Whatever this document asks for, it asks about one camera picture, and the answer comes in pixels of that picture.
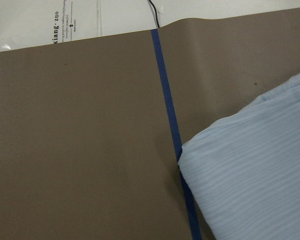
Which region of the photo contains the brown table mat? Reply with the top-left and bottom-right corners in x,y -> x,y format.
0,7 -> 300,240

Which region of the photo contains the light blue button shirt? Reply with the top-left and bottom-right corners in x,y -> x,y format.
178,73 -> 300,240

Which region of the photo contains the clear plastic bag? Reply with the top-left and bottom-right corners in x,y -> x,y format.
0,0 -> 102,52

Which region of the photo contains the black thin cable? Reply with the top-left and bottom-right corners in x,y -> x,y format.
147,0 -> 161,29

